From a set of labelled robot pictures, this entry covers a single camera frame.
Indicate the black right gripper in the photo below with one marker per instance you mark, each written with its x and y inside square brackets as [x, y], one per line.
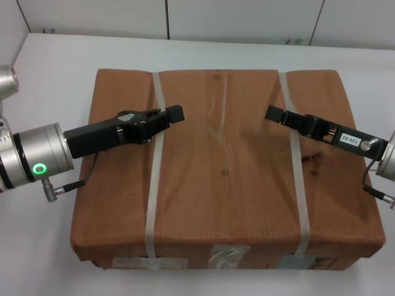
[355, 143]

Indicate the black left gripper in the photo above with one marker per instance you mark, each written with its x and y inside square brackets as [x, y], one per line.
[92, 140]

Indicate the brown cardboard box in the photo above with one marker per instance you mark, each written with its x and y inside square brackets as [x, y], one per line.
[222, 197]

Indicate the bluish shipping label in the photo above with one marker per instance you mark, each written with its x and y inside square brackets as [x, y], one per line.
[308, 262]

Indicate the clear packing tape strip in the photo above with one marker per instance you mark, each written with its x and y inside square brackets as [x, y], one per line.
[230, 254]

